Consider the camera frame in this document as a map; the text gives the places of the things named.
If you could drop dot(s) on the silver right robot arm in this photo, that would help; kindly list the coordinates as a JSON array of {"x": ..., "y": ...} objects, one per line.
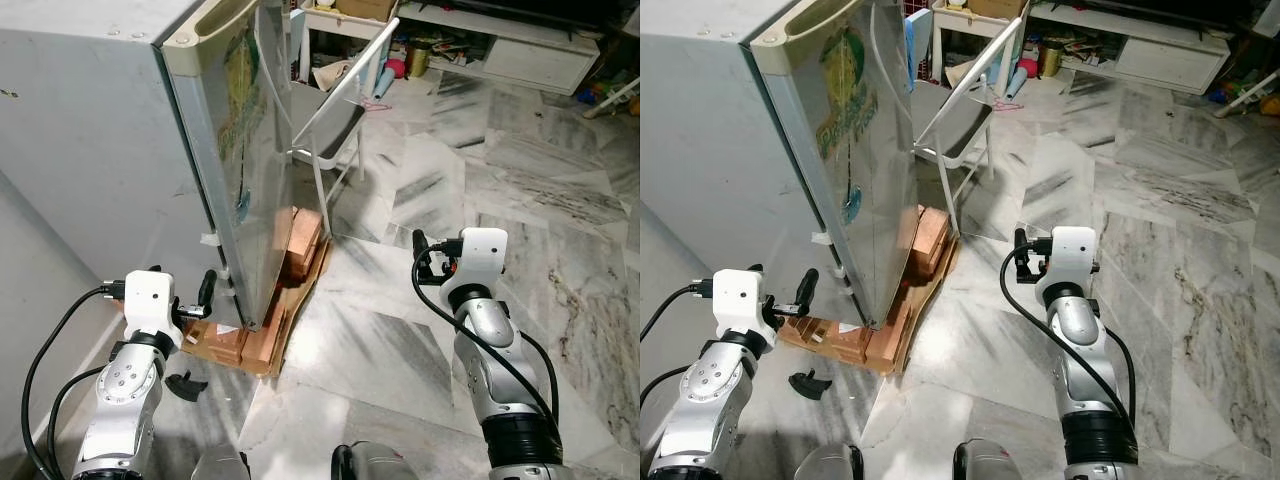
[
  {"x": 1075, "y": 330},
  {"x": 485, "y": 330}
]

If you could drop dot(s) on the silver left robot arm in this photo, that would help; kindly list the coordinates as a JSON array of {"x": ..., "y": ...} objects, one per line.
[
  {"x": 125, "y": 400},
  {"x": 715, "y": 400}
]

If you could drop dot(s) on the refrigerator door with green sticker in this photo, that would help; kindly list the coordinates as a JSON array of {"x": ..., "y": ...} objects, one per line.
[
  {"x": 865, "y": 190},
  {"x": 245, "y": 190}
]

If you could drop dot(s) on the white grey folding chair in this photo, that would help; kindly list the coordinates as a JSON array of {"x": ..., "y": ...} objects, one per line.
[
  {"x": 962, "y": 125},
  {"x": 335, "y": 120}
]

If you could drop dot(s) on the small grey refrigerator body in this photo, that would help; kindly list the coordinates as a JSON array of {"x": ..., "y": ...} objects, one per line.
[
  {"x": 90, "y": 120},
  {"x": 720, "y": 130}
]

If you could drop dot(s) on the grey left robot leg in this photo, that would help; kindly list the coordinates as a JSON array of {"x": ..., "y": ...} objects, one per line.
[
  {"x": 220, "y": 465},
  {"x": 830, "y": 465}
]

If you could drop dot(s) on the pink ball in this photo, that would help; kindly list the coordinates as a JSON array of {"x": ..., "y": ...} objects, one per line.
[
  {"x": 1027, "y": 68},
  {"x": 395, "y": 68}
]

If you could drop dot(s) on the beige paper bag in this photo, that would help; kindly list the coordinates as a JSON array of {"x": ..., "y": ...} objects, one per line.
[
  {"x": 965, "y": 76},
  {"x": 332, "y": 76}
]

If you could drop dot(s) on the gold can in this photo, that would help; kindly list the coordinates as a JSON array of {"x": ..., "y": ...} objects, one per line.
[
  {"x": 1050, "y": 60},
  {"x": 417, "y": 60}
]

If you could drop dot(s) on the white low cabinet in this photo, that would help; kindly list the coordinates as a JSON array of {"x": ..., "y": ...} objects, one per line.
[
  {"x": 1165, "y": 60},
  {"x": 530, "y": 60}
]

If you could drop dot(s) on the white stick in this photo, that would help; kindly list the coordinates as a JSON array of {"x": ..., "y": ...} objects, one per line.
[
  {"x": 1245, "y": 95},
  {"x": 615, "y": 97}
]

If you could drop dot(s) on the blue board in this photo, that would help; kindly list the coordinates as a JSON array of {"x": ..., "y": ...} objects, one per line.
[{"x": 917, "y": 45}]

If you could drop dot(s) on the white small table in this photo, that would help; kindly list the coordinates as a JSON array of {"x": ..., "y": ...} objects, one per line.
[
  {"x": 345, "y": 18},
  {"x": 975, "y": 16}
]

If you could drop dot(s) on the brown cardboard box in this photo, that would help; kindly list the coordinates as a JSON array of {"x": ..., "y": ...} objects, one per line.
[
  {"x": 365, "y": 8},
  {"x": 995, "y": 7}
]

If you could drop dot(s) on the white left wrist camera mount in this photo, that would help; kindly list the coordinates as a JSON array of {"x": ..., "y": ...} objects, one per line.
[
  {"x": 150, "y": 300},
  {"x": 742, "y": 300}
]

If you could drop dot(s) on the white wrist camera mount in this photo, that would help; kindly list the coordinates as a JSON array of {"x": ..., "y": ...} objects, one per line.
[
  {"x": 480, "y": 260},
  {"x": 742, "y": 300},
  {"x": 150, "y": 300},
  {"x": 1072, "y": 255}
]

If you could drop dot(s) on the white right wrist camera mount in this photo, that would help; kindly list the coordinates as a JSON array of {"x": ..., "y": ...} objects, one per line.
[
  {"x": 480, "y": 260},
  {"x": 1072, "y": 255}
]

